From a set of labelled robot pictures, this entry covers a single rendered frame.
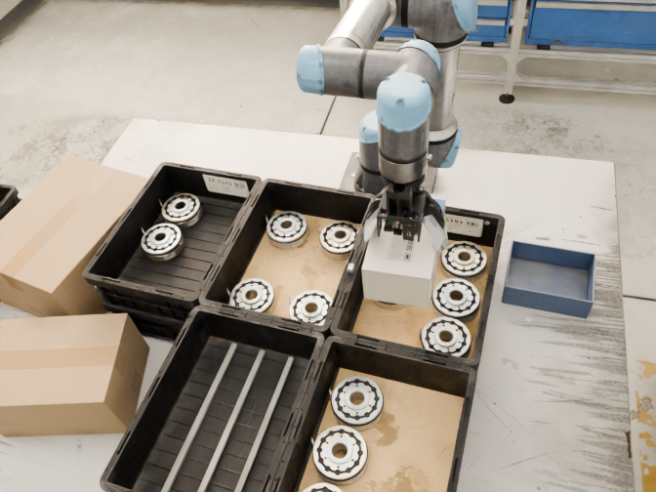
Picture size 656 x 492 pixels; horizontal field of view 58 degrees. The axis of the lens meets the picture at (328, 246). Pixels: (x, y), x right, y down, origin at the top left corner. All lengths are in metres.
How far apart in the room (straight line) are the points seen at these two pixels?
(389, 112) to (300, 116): 2.41
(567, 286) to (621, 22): 1.75
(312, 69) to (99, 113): 2.79
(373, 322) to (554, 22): 2.06
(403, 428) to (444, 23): 0.80
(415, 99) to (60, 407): 0.97
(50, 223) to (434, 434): 1.08
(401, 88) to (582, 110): 2.50
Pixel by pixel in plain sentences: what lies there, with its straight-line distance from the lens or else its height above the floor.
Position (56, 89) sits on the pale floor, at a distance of 4.03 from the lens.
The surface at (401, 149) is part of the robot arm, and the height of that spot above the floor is 1.38.
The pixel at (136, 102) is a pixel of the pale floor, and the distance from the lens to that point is 3.65.
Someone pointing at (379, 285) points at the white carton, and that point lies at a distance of 1.06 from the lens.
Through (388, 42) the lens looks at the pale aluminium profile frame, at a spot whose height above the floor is 0.30.
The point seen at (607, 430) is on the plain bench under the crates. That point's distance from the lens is 1.42.
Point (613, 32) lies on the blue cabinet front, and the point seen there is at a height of 0.40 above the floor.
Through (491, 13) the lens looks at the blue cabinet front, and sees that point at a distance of 3.05.
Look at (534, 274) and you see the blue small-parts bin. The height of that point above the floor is 0.70.
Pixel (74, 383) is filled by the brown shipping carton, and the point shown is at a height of 0.86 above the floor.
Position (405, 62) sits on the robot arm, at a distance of 0.93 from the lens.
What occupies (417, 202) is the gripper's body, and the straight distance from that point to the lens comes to 0.98.
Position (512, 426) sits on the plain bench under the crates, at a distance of 1.38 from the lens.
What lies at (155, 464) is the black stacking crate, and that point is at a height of 0.83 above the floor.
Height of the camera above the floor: 1.95
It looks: 50 degrees down
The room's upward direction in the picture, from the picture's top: 9 degrees counter-clockwise
